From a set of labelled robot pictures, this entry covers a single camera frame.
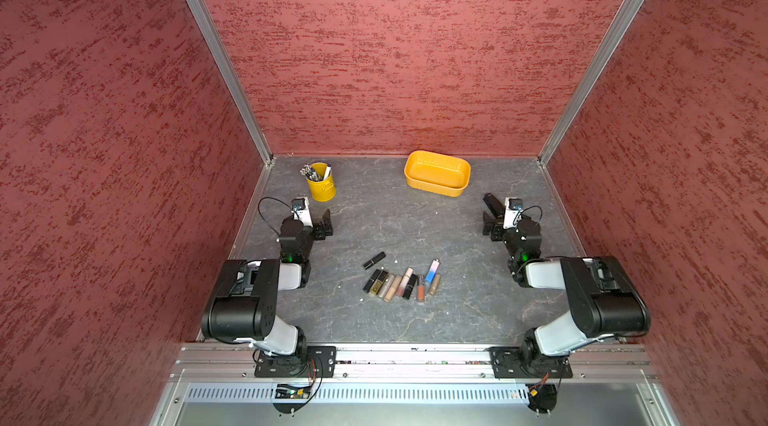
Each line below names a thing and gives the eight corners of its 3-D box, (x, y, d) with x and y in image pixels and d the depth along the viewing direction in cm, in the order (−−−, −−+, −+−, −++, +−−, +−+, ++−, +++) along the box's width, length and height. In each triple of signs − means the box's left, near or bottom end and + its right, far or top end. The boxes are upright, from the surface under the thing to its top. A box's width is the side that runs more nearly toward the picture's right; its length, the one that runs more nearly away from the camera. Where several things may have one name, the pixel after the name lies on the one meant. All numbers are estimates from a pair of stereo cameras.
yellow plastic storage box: (400, 190, 113) (401, 180, 108) (407, 158, 124) (408, 148, 119) (466, 201, 110) (469, 191, 105) (467, 167, 121) (470, 157, 116)
